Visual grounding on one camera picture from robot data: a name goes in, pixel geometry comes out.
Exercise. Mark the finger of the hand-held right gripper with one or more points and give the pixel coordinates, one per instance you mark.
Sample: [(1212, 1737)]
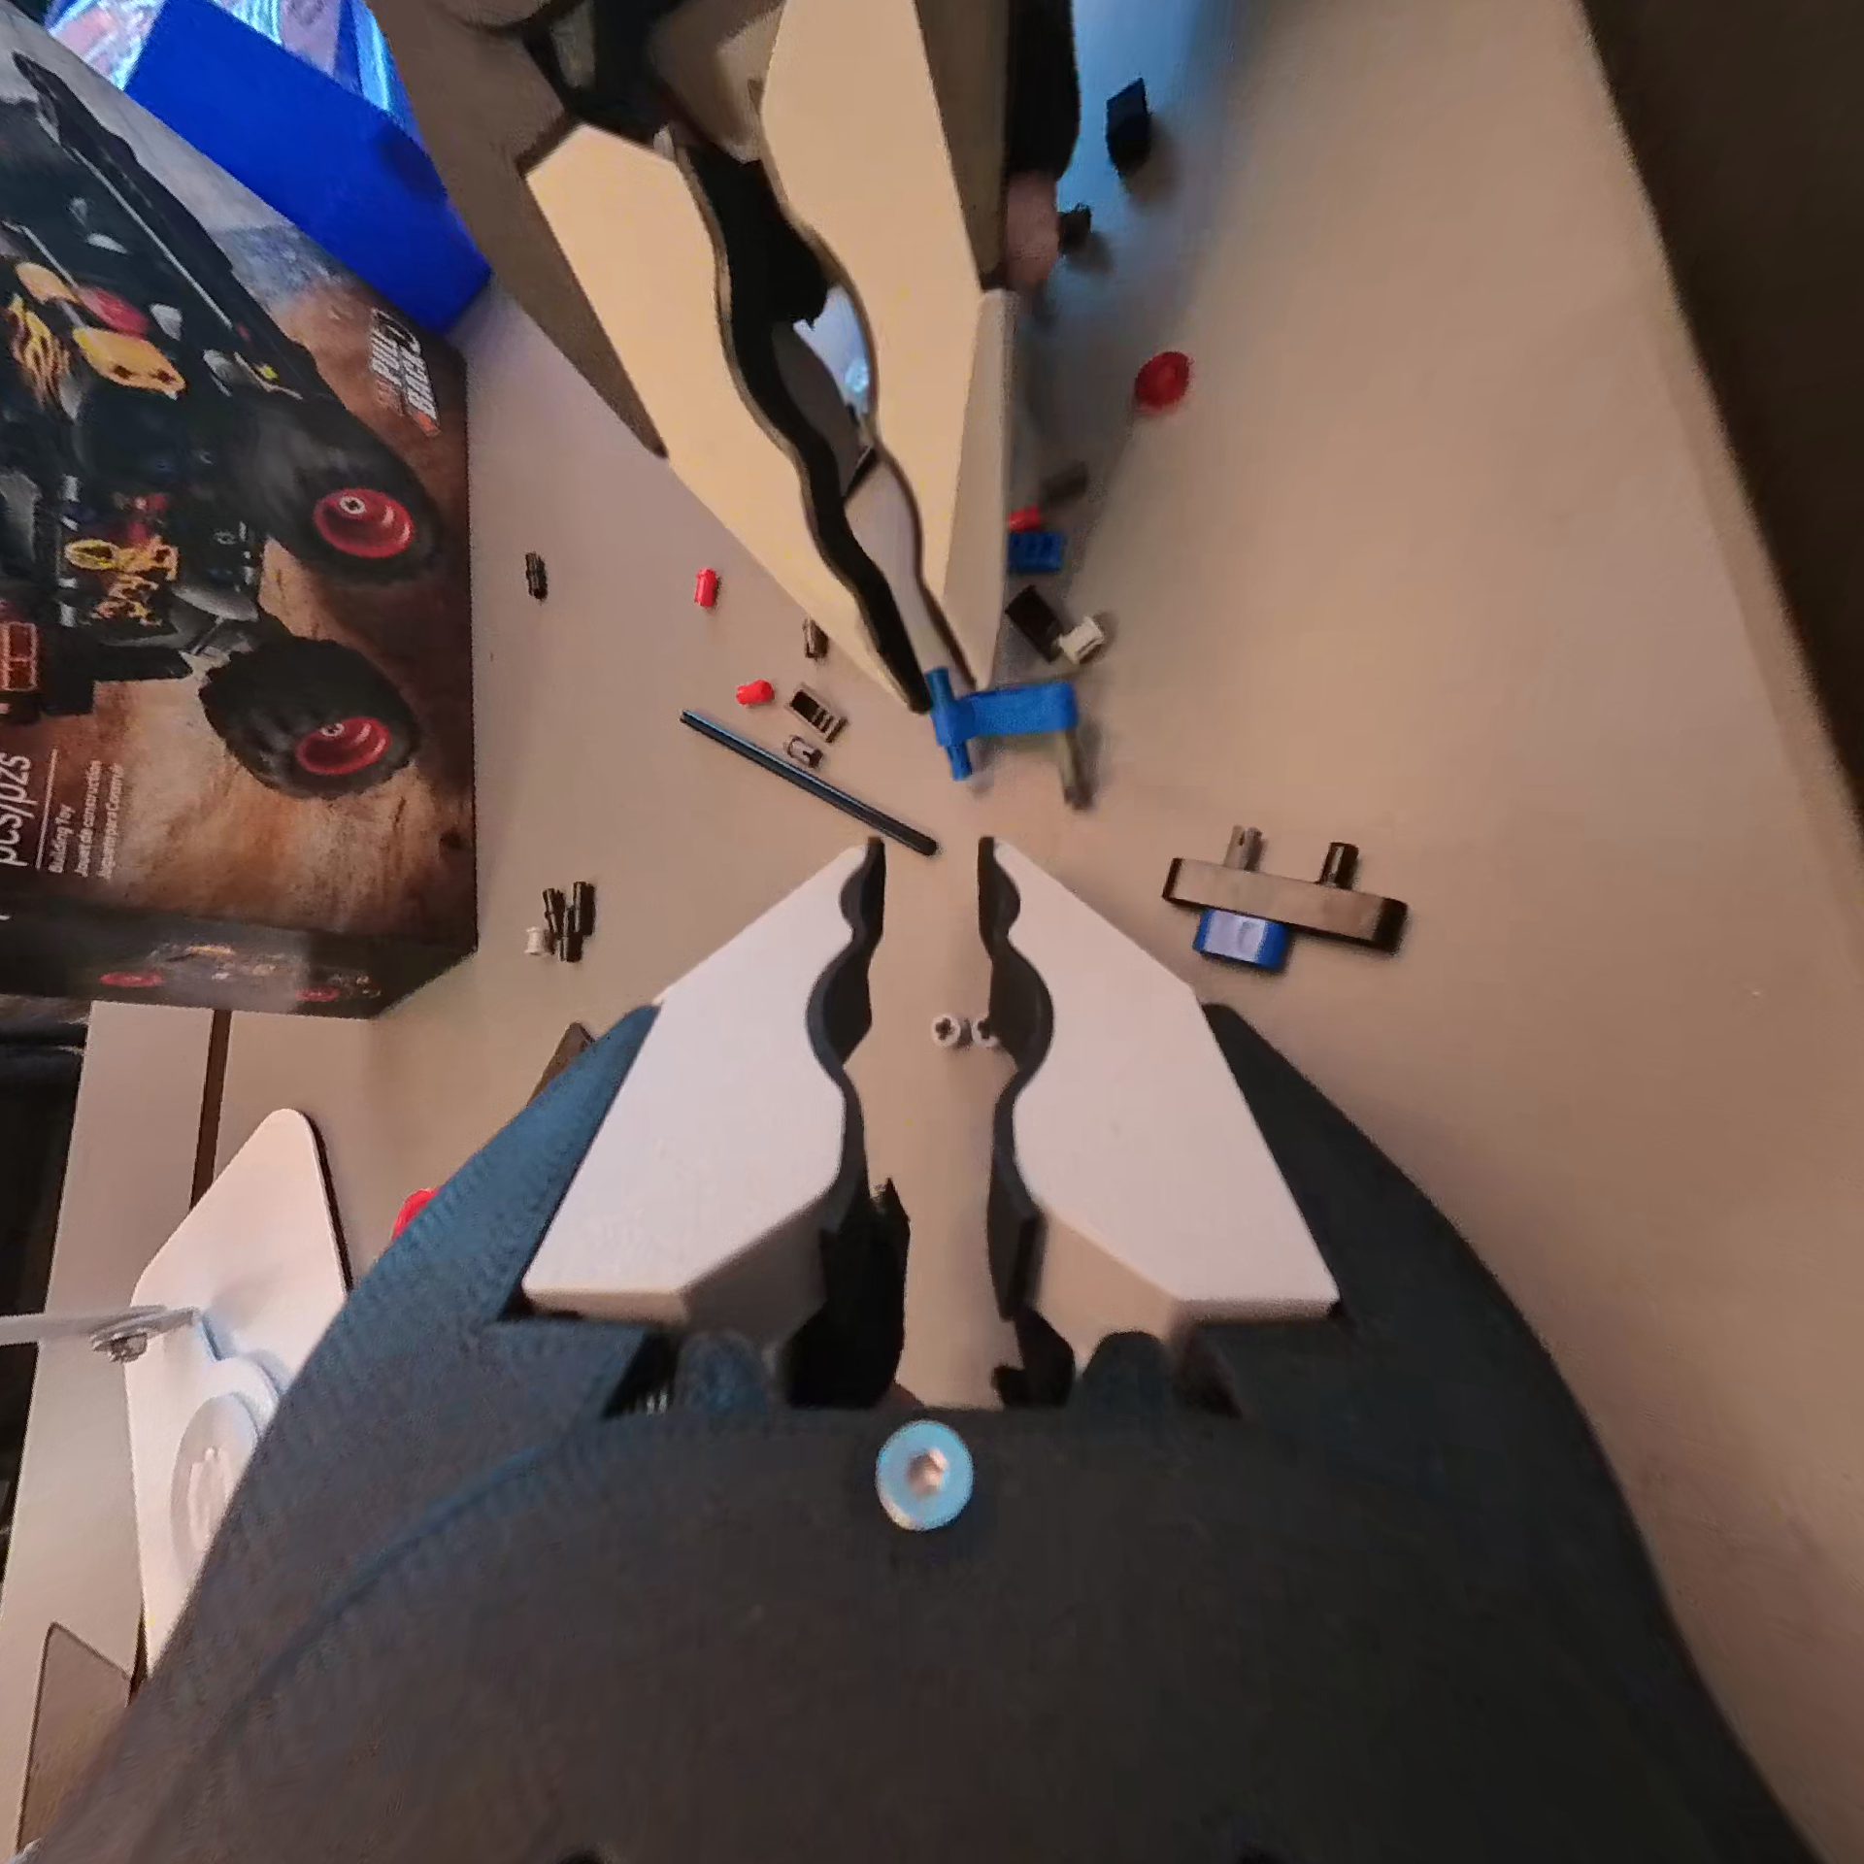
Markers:
[(905, 218), (643, 275)]

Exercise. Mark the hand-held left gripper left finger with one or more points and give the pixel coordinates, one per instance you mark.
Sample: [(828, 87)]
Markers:
[(699, 1166)]

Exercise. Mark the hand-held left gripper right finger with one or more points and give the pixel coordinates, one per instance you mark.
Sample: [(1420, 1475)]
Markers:
[(1165, 1166)]

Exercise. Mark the blue connector brick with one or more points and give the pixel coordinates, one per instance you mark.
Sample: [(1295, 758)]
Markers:
[(1241, 940)]

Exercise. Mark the dark grey holed beam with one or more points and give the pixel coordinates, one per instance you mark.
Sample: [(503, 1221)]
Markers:
[(1282, 899)]

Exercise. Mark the short black pin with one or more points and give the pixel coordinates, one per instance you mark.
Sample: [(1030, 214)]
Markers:
[(1336, 861)]

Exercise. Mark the blue angled holed beam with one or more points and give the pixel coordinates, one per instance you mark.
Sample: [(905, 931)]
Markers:
[(1013, 713)]

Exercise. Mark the grey desk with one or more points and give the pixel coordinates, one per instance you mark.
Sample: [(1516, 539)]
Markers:
[(1457, 582)]

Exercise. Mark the person's right hand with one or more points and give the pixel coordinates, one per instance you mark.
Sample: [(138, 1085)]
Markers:
[(1030, 241)]

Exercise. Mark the blue storage bin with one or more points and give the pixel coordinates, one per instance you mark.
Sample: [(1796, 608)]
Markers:
[(321, 176)]

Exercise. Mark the black square printed tile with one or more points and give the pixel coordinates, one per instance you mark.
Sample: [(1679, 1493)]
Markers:
[(565, 1045)]

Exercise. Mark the black pins with white bush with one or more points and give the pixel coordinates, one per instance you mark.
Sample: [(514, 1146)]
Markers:
[(557, 922)]

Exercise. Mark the red toy wheel hub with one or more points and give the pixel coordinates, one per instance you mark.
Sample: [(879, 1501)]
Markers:
[(413, 1207)]

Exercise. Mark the small red round brick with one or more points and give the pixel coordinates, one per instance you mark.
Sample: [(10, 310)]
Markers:
[(1161, 383)]

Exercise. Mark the long black axle rod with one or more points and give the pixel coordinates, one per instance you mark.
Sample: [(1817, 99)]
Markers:
[(816, 787)]

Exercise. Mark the small black hollow brick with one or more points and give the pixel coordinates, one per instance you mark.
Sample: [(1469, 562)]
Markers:
[(1036, 618), (820, 713)]

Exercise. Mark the toy truck set box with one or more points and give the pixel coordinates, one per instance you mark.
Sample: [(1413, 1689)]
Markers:
[(219, 656)]

